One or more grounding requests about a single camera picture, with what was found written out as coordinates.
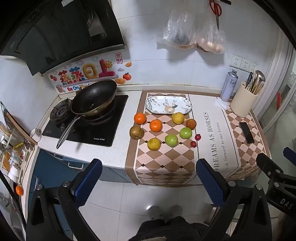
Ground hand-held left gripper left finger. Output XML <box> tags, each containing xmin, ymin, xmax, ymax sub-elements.
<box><xmin>25</xmin><ymin>159</ymin><xmax>103</xmax><ymax>241</ymax></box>

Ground patterned oval plate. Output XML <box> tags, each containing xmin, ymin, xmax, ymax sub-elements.
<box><xmin>145</xmin><ymin>95</ymin><xmax>192</xmax><ymax>115</ymax></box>

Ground black phone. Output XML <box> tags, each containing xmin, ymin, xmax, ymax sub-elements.
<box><xmin>239</xmin><ymin>122</ymin><xmax>255</xmax><ymax>144</ymax></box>

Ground checkered counter mat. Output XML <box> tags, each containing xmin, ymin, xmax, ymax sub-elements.
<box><xmin>125</xmin><ymin>90</ymin><xmax>271</xmax><ymax>188</ymax></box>

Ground wooden cutting board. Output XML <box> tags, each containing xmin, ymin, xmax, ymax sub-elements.
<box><xmin>4</xmin><ymin>111</ymin><xmax>38</xmax><ymax>146</ymax></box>

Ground brown pear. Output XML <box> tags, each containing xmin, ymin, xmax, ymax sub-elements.
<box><xmin>129</xmin><ymin>126</ymin><xmax>144</xmax><ymax>140</ymax></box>

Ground grey spray can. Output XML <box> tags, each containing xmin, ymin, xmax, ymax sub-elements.
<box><xmin>220</xmin><ymin>70</ymin><xmax>238</xmax><ymax>102</ymax></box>

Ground black knife handle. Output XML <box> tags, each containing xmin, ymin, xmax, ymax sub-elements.
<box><xmin>245</xmin><ymin>72</ymin><xmax>254</xmax><ymax>89</ymax></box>

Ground black wok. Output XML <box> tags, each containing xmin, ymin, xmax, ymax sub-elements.
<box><xmin>56</xmin><ymin>79</ymin><xmax>117</xmax><ymax>149</ymax></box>

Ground black gas stove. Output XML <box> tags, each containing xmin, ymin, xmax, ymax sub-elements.
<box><xmin>42</xmin><ymin>95</ymin><xmax>129</xmax><ymax>147</ymax></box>

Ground colourful wall sticker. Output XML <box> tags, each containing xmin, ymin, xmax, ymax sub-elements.
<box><xmin>48</xmin><ymin>52</ymin><xmax>132</xmax><ymax>94</ymax></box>

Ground person's grey slippers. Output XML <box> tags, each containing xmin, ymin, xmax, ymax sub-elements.
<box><xmin>148</xmin><ymin>205</ymin><xmax>184</xmax><ymax>220</ymax></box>

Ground red scissors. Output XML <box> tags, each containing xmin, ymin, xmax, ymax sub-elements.
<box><xmin>209</xmin><ymin>0</ymin><xmax>223</xmax><ymax>30</ymax></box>

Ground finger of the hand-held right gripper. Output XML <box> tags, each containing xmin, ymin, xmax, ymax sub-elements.
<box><xmin>283</xmin><ymin>147</ymin><xmax>296</xmax><ymax>161</ymax></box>
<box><xmin>256</xmin><ymin>152</ymin><xmax>296</xmax><ymax>186</ymax></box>

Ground metal spoon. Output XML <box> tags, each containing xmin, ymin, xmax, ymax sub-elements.
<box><xmin>255</xmin><ymin>70</ymin><xmax>266</xmax><ymax>84</ymax></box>

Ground black range hood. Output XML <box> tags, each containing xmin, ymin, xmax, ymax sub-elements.
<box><xmin>0</xmin><ymin>0</ymin><xmax>126</xmax><ymax>77</ymax></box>

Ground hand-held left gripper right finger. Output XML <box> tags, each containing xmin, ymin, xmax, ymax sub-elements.
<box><xmin>196</xmin><ymin>159</ymin><xmax>273</xmax><ymax>241</ymax></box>

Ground clear plastic bag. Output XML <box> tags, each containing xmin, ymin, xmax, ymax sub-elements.
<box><xmin>156</xmin><ymin>9</ymin><xmax>200</xmax><ymax>50</ymax></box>

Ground green apple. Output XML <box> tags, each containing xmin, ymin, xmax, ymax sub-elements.
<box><xmin>180</xmin><ymin>127</ymin><xmax>193</xmax><ymax>139</ymax></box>
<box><xmin>165</xmin><ymin>134</ymin><xmax>178</xmax><ymax>146</ymax></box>

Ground person's dark trousers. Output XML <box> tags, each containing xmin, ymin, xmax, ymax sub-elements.
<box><xmin>138</xmin><ymin>216</ymin><xmax>208</xmax><ymax>241</ymax></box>

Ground cluttered storage rack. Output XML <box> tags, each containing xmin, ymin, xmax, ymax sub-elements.
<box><xmin>0</xmin><ymin>101</ymin><xmax>37</xmax><ymax>241</ymax></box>

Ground yellow pear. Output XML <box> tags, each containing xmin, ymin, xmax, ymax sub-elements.
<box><xmin>171</xmin><ymin>112</ymin><xmax>185</xmax><ymax>125</ymax></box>
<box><xmin>147</xmin><ymin>138</ymin><xmax>161</xmax><ymax>151</ymax></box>

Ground white cup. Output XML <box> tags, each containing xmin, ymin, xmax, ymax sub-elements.
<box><xmin>31</xmin><ymin>128</ymin><xmax>42</xmax><ymax>143</ymax></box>

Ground beige utensil holder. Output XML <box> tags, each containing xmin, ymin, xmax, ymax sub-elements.
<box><xmin>230</xmin><ymin>82</ymin><xmax>258</xmax><ymax>118</ymax></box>

